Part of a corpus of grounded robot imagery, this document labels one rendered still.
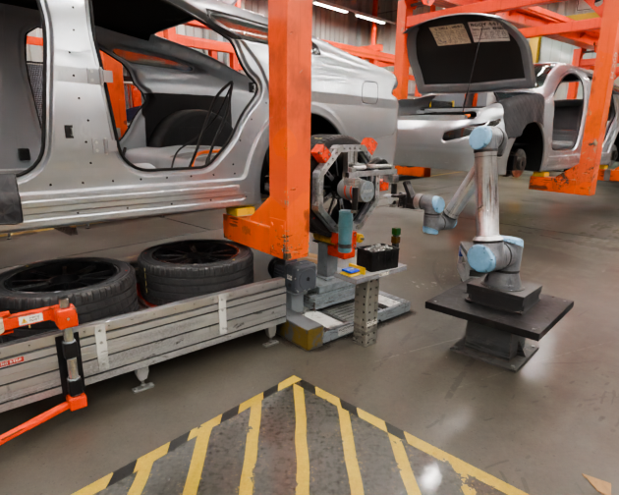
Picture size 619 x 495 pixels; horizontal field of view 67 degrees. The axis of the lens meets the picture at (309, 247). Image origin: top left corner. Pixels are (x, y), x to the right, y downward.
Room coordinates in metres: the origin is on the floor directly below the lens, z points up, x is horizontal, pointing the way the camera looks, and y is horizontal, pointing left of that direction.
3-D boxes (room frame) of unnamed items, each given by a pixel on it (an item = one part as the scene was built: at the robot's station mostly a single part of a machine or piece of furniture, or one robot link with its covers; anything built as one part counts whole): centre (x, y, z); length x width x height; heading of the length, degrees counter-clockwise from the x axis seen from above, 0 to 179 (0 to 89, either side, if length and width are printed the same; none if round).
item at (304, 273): (2.88, 0.14, 0.26); 0.42 x 0.18 x 0.35; 40
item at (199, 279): (2.64, 0.66, 0.39); 0.66 x 0.66 x 0.24
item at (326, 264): (3.08, -0.13, 0.32); 0.40 x 0.30 x 0.28; 130
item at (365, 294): (2.52, -0.33, 0.21); 0.10 x 0.10 x 0.42; 40
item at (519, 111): (5.25, -2.24, 1.36); 0.71 x 0.30 x 0.51; 130
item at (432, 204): (2.66, -0.70, 0.81); 0.12 x 0.09 x 0.10; 40
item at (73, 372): (1.76, 0.99, 0.30); 0.09 x 0.05 x 0.50; 130
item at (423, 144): (6.99, -3.04, 1.49); 4.95 x 1.86 x 1.59; 130
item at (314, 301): (3.06, -0.11, 0.13); 0.50 x 0.36 x 0.10; 130
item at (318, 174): (2.95, -0.24, 0.85); 0.54 x 0.07 x 0.54; 130
